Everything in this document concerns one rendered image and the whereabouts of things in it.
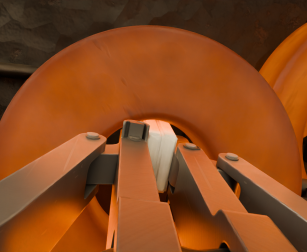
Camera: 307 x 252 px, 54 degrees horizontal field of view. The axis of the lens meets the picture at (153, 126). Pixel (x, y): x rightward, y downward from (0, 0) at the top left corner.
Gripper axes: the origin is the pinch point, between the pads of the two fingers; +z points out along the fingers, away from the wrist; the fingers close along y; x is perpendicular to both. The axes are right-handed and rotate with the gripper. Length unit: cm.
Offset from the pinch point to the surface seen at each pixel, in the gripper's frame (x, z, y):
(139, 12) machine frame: 8.1, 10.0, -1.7
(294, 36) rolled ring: 7.9, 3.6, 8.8
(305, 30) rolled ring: 8.4, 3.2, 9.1
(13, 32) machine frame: 4.5, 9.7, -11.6
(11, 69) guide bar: 1.7, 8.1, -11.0
